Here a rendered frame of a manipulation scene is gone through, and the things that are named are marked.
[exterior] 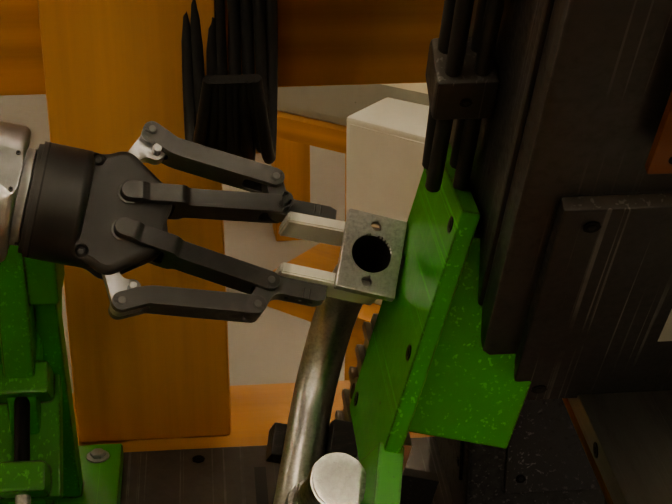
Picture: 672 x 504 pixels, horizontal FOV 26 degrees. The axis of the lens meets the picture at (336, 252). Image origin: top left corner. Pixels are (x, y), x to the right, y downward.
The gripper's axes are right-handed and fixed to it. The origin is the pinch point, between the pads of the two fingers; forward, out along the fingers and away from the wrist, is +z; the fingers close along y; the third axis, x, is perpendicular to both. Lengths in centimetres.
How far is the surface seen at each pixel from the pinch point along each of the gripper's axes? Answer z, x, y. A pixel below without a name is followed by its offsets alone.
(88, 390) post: -12.2, 40.0, -2.2
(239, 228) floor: 30, 265, 101
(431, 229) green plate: 4.3, -8.1, 0.2
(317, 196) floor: 51, 275, 118
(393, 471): 5.1, -2.5, -13.9
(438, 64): 0.1, -21.0, 4.5
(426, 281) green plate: 4.3, -8.2, -3.2
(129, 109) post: -14.0, 21.0, 17.0
